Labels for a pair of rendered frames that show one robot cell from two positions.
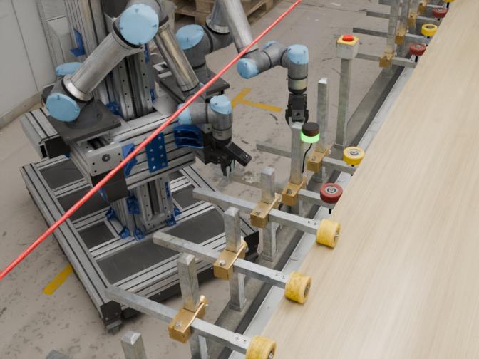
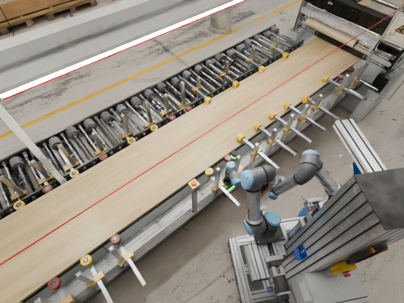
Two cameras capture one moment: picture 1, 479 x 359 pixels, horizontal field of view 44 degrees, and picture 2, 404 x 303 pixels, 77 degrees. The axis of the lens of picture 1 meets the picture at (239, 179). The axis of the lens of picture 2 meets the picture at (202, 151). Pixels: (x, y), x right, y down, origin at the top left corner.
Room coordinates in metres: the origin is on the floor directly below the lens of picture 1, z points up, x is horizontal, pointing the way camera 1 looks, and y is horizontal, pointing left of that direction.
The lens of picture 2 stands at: (3.06, -0.08, 2.98)
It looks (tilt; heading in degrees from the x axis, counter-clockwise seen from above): 54 degrees down; 200
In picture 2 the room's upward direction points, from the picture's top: 1 degrees clockwise
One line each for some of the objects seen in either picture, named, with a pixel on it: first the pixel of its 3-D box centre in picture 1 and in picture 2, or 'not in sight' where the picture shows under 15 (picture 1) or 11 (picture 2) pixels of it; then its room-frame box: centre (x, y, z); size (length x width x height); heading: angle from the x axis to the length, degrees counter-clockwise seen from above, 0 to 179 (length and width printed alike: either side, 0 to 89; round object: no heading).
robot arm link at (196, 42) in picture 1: (191, 44); (270, 220); (2.25, 0.16, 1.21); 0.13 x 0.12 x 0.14; 129
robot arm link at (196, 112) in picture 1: (193, 111); (276, 181); (1.86, 0.15, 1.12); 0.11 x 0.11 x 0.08; 88
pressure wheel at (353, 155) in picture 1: (353, 163); (208, 174); (1.85, -0.45, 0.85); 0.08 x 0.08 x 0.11
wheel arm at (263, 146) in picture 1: (306, 157); (222, 189); (1.95, -0.27, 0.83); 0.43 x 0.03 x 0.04; 61
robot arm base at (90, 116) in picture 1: (80, 107); not in sight; (2.00, 0.60, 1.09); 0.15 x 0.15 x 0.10
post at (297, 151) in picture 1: (296, 177); (235, 170); (1.74, -0.22, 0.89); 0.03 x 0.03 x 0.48; 61
